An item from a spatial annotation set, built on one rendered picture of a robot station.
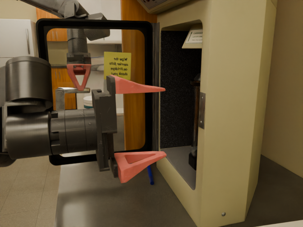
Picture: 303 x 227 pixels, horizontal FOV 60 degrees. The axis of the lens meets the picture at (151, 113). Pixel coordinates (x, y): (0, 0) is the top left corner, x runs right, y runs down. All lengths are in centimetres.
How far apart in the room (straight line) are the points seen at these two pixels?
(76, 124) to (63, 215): 38
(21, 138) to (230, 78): 36
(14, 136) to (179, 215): 43
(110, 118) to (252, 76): 31
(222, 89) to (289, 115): 49
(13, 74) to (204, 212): 44
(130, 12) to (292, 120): 61
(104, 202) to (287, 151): 62
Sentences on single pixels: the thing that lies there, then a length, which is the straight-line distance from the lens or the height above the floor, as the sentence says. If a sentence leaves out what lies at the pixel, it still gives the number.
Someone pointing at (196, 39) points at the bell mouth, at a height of 134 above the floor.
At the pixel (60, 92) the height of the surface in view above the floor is 120.
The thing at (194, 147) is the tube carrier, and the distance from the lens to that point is 68.
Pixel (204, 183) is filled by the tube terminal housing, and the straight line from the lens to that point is 56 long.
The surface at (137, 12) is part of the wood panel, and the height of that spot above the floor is 142.
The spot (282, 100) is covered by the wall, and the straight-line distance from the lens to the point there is 99.
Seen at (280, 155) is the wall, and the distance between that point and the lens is 102.
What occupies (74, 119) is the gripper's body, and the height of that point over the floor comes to 123.
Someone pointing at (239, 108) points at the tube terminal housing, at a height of 120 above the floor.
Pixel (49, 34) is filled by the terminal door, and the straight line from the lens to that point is 74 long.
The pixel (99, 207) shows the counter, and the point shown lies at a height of 94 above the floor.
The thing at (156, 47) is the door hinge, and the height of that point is 132.
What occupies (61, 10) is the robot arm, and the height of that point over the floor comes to 143.
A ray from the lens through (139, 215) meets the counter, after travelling 65.
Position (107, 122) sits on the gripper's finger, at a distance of 33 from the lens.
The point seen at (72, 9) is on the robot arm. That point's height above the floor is 143.
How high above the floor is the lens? 132
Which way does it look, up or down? 14 degrees down
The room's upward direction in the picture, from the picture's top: straight up
